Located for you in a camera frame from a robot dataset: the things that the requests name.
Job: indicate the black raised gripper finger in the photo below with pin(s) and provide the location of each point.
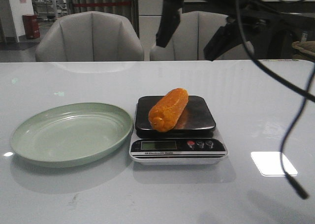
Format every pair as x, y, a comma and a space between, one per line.
170, 20
225, 45

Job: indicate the orange corn cob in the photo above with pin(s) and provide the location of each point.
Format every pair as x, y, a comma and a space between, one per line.
164, 115

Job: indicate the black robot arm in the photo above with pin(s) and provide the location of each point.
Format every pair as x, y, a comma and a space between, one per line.
256, 18

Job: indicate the white refrigerator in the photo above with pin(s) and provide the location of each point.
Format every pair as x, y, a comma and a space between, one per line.
149, 18

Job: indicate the right grey armchair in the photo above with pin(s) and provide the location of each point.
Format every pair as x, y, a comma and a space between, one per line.
190, 38

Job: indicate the grey armchair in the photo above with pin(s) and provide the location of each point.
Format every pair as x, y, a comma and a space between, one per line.
90, 37
190, 38

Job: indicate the beige cushion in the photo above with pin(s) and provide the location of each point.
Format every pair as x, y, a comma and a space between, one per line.
304, 50

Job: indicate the left grey armchair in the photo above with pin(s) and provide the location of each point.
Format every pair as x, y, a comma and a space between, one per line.
90, 37

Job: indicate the red barrier belt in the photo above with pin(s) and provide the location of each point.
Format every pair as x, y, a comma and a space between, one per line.
103, 4

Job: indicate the grey curtain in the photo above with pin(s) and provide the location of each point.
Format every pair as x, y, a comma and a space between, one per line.
101, 0

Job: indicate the electronic kitchen scale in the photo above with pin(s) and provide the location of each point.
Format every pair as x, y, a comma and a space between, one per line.
194, 140

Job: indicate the metal shelf rack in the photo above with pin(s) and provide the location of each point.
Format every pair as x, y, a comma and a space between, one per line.
46, 9

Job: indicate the red trash bin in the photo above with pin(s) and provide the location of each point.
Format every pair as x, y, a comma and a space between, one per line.
31, 26

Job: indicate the light green plate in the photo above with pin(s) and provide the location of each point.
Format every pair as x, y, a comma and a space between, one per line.
72, 135

